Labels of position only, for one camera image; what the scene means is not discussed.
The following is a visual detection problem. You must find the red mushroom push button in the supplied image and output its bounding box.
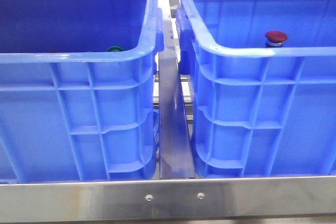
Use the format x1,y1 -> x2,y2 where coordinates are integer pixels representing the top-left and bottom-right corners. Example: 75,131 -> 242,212
265,30 -> 288,48

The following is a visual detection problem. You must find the green push button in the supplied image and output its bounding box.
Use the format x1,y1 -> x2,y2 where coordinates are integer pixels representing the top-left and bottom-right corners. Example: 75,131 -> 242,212
107,46 -> 124,52

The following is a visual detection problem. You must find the blue plastic crate left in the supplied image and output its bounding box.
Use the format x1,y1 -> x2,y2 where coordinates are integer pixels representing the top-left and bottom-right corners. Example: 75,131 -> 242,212
1,0 -> 164,184

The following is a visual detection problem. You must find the blue plastic crate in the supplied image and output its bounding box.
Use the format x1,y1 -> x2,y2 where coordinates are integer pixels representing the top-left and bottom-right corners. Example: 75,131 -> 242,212
177,0 -> 335,178
1,0 -> 164,184

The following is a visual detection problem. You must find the blue plastic crate right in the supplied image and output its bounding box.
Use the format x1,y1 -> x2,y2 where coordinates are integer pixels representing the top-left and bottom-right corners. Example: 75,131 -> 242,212
177,0 -> 335,178

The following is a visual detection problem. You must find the metal divider rail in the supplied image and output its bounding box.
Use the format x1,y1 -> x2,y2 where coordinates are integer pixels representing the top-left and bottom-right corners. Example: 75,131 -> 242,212
159,9 -> 195,179

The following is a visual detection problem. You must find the left frame screw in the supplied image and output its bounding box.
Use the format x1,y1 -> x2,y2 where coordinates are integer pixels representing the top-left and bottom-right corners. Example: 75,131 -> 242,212
145,194 -> 153,201

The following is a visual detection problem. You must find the frame screw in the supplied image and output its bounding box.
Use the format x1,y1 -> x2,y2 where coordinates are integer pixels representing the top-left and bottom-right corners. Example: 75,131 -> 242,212
197,192 -> 205,200
145,194 -> 153,201

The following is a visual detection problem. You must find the right frame screw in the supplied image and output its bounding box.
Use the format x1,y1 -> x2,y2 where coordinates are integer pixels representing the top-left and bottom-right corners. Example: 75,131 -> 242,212
197,192 -> 205,200

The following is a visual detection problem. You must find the metal rack frame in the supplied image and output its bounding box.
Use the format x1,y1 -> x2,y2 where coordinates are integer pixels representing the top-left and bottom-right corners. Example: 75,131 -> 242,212
1,176 -> 335,223

